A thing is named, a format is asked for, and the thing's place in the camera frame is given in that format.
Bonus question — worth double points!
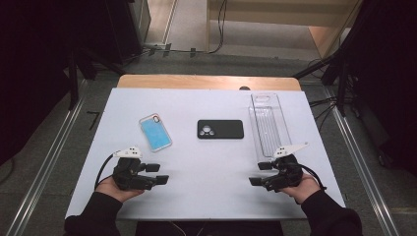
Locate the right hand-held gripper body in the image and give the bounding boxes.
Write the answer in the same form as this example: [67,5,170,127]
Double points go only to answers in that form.
[262,142,309,193]

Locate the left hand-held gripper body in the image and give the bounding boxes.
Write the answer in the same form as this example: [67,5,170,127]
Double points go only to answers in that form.
[112,146,155,192]

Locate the blue phone case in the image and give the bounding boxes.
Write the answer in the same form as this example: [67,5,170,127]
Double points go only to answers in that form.
[139,113,173,153]

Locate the clear plastic tray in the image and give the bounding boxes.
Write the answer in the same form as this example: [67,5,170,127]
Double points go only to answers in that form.
[248,92,293,164]

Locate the person's right hand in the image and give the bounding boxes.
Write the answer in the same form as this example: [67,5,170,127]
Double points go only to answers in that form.
[279,173,322,205]

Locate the person's left hand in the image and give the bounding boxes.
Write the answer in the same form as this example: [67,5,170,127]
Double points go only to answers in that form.
[94,176,146,204]

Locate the black stand legs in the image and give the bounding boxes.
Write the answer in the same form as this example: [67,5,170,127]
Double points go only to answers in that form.
[67,48,126,111]
[293,48,350,116]

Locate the black cabinet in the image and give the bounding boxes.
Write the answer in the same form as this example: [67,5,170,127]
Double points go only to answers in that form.
[75,0,152,65]

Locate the wooden furniture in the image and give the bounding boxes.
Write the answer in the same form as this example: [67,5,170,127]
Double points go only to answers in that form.
[206,0,364,61]

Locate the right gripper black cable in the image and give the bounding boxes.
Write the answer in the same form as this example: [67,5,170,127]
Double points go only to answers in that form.
[299,163,328,192]

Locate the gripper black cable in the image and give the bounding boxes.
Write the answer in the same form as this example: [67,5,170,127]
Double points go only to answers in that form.
[93,152,116,191]
[299,163,328,192]

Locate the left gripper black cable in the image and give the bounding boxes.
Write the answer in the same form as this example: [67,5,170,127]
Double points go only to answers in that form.
[93,152,116,191]

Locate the bundle of black floor cables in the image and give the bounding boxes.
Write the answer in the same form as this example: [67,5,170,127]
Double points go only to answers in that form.
[309,93,339,133]

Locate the metal floor rail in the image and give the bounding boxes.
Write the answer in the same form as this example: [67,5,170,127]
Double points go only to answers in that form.
[6,78,89,236]
[323,87,400,236]

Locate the hanging black cable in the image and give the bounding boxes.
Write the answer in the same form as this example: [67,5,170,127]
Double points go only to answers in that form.
[208,0,229,55]

